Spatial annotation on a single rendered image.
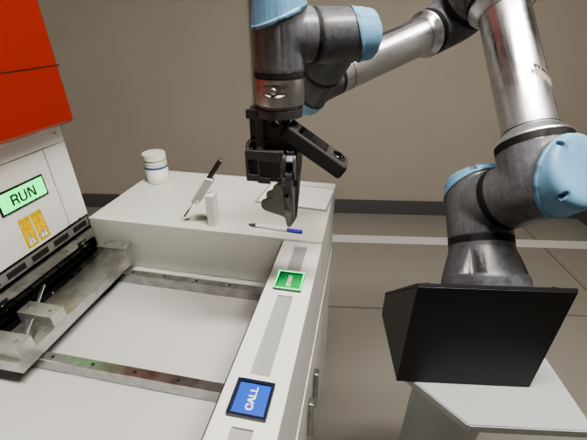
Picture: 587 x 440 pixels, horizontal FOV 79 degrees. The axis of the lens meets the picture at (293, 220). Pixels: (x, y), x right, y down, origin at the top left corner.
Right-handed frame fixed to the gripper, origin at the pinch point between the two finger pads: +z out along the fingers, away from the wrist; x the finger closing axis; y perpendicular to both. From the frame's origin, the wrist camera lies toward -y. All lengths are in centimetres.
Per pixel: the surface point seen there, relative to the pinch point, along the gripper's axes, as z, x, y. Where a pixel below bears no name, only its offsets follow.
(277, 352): 14.5, 17.4, -0.8
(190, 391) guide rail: 26.6, 19.0, 15.2
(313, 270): 14.6, -4.8, -3.3
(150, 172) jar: 10, -38, 53
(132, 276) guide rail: 26, -8, 44
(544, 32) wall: -23, -229, -120
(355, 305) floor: 111, -101, -16
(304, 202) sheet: 13.8, -34.5, 3.6
